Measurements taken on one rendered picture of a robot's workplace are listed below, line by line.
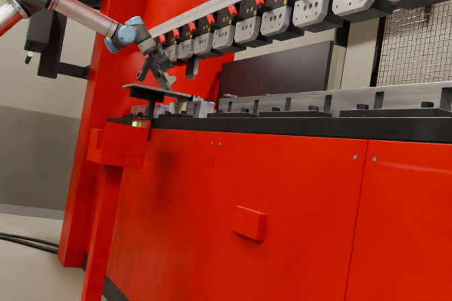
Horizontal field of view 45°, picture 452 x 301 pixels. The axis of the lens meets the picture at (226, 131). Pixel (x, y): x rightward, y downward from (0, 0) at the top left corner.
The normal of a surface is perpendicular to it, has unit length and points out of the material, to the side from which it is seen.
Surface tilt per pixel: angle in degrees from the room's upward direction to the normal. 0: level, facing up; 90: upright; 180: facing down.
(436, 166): 90
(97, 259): 90
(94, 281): 90
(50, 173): 90
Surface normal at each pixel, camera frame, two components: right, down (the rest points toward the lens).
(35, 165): 0.34, 0.00
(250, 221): -0.89, -0.16
